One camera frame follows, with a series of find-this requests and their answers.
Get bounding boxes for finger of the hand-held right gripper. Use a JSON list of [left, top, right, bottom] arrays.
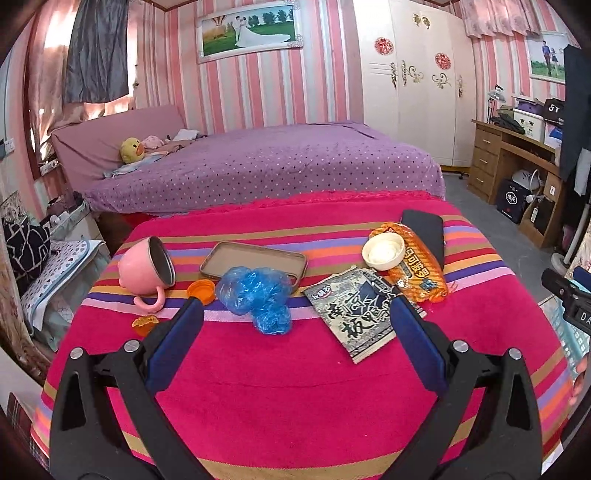
[[541, 268, 583, 308]]

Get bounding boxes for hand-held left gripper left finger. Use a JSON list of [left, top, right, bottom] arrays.
[[50, 298, 218, 480]]

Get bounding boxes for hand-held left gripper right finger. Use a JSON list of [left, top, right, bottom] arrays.
[[381, 295, 543, 480]]

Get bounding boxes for small orange plastic wrapper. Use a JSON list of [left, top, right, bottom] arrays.
[[131, 315, 160, 337]]

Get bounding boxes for light blue plastic basket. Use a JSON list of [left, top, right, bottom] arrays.
[[538, 298, 580, 374]]

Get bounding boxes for orange bottle cap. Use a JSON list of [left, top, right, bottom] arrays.
[[187, 279, 216, 305]]

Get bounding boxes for orange snack packet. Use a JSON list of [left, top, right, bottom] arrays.
[[369, 222, 448, 304]]

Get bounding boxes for black and white snack packet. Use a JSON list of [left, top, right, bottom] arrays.
[[302, 266, 428, 364]]

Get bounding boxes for blue plastic bag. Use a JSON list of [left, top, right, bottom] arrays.
[[215, 266, 294, 336]]

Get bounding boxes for pink mug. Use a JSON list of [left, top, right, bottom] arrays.
[[117, 236, 176, 316]]

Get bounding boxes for tan phone case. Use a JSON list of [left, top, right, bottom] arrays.
[[199, 241, 308, 282]]

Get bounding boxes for black phone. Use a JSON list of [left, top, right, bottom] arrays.
[[400, 210, 445, 271]]

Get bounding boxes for black paper bag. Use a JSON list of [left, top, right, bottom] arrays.
[[496, 179, 529, 219]]

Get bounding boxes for white helmet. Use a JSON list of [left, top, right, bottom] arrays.
[[512, 168, 541, 190]]

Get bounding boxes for striped pink blanket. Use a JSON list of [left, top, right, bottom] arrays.
[[30, 191, 575, 480]]

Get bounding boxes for polka dot cloth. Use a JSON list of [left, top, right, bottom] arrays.
[[21, 239, 107, 324]]

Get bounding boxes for wooden desk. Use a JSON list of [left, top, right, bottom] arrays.
[[467, 119, 566, 247]]

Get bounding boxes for white storage box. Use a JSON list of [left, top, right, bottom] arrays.
[[512, 108, 548, 141]]

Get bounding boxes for black and white patterned pillow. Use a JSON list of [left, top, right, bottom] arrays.
[[2, 217, 51, 282]]

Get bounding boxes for dark clothes pile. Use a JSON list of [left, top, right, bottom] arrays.
[[490, 113, 525, 134]]

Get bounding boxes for dark hanging clothes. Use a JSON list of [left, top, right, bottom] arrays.
[[558, 45, 591, 199]]

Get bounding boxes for red plaid cloth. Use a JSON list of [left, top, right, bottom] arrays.
[[6, 392, 49, 467]]

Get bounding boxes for yellow duck plush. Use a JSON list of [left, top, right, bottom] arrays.
[[120, 137, 146, 164]]

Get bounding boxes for purple box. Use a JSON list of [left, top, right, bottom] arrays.
[[513, 95, 546, 114]]

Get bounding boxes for purple dotted bedspread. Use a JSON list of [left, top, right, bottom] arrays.
[[83, 121, 446, 215]]

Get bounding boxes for desk lamp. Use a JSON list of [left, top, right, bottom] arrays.
[[486, 85, 509, 123]]

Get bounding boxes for mauve bed headboard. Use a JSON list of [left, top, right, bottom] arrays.
[[51, 104, 188, 190]]

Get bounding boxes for white wardrobe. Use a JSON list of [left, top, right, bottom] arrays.
[[353, 0, 476, 168]]

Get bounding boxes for framed couple photo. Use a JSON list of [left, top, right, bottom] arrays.
[[526, 31, 573, 84]]

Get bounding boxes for pink floral valance curtain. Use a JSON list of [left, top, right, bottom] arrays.
[[459, 0, 543, 38]]

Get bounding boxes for pink window curtain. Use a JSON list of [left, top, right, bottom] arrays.
[[25, 0, 79, 134]]

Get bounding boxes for grey window cloth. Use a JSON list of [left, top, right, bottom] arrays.
[[62, 0, 130, 104]]

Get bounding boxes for framed wedding picture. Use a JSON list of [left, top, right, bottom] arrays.
[[195, 2, 304, 64]]

